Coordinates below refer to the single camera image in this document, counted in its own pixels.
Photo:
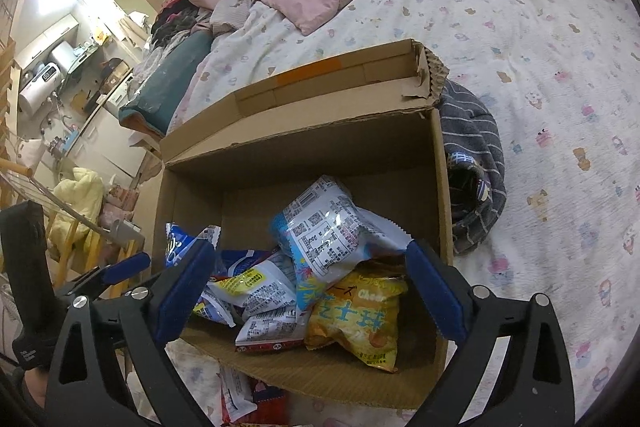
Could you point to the dark blue cookie bag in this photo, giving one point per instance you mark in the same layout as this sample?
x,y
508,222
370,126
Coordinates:
x,y
180,242

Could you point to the white striped snack packet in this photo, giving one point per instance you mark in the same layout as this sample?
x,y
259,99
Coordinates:
x,y
237,389

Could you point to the white yellow label snack packet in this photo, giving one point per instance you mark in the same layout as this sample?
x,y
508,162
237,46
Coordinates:
x,y
260,289

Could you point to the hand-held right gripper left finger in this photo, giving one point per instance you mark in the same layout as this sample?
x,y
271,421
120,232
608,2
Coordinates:
x,y
182,294

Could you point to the wooden chair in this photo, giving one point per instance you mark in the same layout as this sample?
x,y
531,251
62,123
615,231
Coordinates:
x,y
80,252

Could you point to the pile of dark clothes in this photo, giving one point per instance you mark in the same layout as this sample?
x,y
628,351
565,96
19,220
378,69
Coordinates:
x,y
175,19

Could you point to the dark striped cloth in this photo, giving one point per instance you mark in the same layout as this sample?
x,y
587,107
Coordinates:
x,y
475,167

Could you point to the light blue snack bag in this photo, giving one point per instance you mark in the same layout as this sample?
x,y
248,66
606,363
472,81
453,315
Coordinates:
x,y
325,232

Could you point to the white base cabinets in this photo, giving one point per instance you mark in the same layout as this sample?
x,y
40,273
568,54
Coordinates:
x,y
115,137

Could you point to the teal cushion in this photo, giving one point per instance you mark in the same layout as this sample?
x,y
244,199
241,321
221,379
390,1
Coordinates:
x,y
165,82

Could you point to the yellow garment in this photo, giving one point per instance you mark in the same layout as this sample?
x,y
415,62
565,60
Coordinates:
x,y
77,202

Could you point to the cardboard box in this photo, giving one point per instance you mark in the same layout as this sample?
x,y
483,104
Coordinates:
x,y
300,147

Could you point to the white wall cabinet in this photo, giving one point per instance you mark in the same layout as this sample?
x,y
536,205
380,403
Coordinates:
x,y
55,37

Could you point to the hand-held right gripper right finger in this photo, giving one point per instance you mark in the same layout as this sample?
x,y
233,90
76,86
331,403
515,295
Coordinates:
x,y
436,294

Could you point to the metal rack rod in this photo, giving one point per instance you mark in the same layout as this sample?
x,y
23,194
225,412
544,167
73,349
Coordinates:
x,y
65,207

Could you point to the white water heater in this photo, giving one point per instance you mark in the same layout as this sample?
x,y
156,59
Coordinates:
x,y
42,87

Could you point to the yellow snack bag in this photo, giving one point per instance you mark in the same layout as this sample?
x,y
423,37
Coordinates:
x,y
355,322

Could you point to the white red snack packet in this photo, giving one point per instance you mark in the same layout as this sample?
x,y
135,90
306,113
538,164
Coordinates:
x,y
272,332

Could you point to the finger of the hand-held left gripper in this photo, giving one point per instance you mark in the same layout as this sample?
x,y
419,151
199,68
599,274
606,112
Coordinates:
x,y
127,268
82,284

